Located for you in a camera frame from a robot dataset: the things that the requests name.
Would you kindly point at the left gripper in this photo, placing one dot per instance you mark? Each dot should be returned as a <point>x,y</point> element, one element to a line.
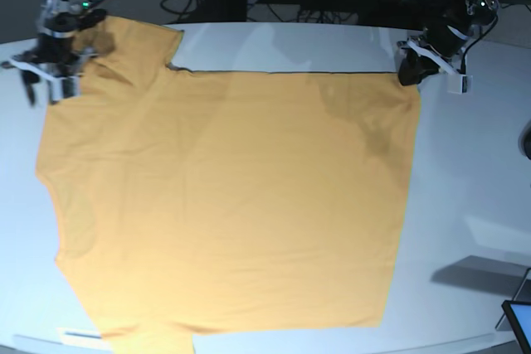
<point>439,49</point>

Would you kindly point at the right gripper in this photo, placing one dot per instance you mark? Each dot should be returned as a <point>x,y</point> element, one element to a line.
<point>54,59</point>

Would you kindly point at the yellow T-shirt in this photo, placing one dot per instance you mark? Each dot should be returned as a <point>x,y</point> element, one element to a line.
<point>194,203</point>

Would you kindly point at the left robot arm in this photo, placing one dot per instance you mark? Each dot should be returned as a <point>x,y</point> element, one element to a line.
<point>463,14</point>

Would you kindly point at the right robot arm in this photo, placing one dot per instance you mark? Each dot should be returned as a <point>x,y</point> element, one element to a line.
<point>50,8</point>

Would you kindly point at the dark round object at edge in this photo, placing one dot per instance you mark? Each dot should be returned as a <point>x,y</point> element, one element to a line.
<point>525,141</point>

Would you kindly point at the white label strip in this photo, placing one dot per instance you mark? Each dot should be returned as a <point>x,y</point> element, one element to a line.
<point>80,338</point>

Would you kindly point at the tablet screen on stand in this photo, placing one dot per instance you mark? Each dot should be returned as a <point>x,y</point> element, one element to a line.
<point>516,314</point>

